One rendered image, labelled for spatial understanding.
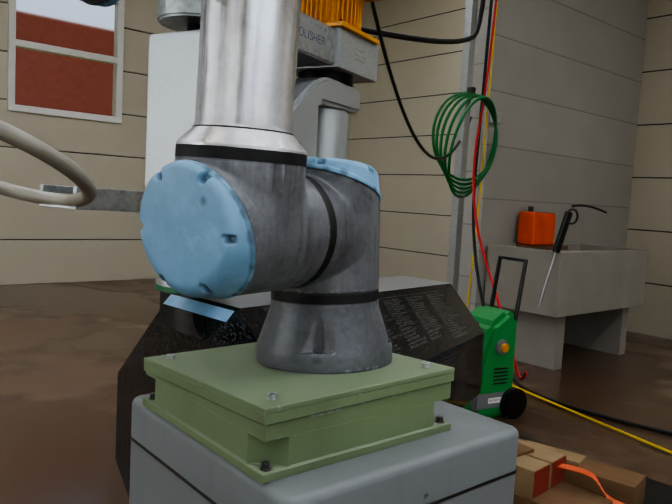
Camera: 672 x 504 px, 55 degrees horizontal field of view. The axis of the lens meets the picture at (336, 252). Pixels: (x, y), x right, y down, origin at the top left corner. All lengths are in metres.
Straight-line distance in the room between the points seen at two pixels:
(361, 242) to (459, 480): 0.32
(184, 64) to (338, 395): 1.22
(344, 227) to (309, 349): 0.16
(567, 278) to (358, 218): 4.03
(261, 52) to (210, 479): 0.49
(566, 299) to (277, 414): 4.22
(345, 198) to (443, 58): 7.77
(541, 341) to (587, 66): 2.50
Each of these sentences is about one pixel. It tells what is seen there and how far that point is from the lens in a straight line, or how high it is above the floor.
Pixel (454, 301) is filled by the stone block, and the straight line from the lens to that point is 2.51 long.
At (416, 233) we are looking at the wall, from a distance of 8.57.
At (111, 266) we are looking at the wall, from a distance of 8.31.
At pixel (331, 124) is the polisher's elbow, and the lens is 2.33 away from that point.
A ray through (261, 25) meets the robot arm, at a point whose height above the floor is 1.33.
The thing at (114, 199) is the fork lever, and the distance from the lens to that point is 1.58.
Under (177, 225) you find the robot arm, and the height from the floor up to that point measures 1.11.
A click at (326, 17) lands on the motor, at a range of 2.36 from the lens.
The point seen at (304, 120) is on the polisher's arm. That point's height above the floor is 1.39.
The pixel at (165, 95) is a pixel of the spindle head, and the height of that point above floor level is 1.40.
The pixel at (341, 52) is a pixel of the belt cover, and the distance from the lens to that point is 2.29.
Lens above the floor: 1.15
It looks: 5 degrees down
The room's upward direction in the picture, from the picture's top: 3 degrees clockwise
